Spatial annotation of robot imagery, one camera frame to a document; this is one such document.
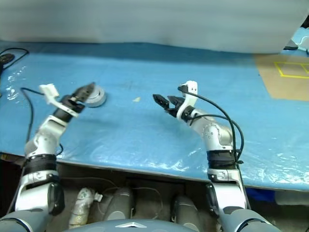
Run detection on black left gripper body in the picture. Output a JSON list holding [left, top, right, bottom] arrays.
[[61, 93, 85, 115]]

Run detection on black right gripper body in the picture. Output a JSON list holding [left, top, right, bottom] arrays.
[[166, 101, 188, 118]]

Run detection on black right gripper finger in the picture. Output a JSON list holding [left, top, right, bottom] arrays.
[[168, 96, 187, 106], [152, 94, 170, 112]]

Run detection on blue plastic table cover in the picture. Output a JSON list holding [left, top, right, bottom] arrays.
[[0, 40, 309, 191]]

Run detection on white foam backdrop sheet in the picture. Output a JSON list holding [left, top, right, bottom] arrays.
[[0, 0, 306, 55]]

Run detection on dark grey rounded leg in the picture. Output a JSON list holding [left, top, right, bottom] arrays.
[[172, 195, 203, 228], [107, 187, 135, 220]]

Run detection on white wrapped bundle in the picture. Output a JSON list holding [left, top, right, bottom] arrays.
[[69, 187, 103, 229]]

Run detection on brown cardboard sheet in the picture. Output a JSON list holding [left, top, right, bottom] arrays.
[[253, 54, 309, 102]]

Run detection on small black device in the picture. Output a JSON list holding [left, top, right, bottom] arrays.
[[282, 38, 296, 51]]

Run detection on grey robot torso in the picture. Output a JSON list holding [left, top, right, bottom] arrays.
[[60, 218, 206, 232]]

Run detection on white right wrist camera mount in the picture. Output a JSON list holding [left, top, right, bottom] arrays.
[[176, 81, 199, 121]]

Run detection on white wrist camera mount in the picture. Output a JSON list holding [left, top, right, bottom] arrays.
[[38, 83, 80, 118], [176, 81, 199, 121]]

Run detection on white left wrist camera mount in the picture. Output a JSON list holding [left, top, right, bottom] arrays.
[[38, 83, 80, 118]]

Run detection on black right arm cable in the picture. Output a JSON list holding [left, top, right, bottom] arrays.
[[178, 85, 252, 211]]

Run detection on black table cable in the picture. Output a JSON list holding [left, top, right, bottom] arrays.
[[0, 47, 30, 97]]

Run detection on white cord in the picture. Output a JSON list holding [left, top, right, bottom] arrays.
[[291, 36, 309, 53]]

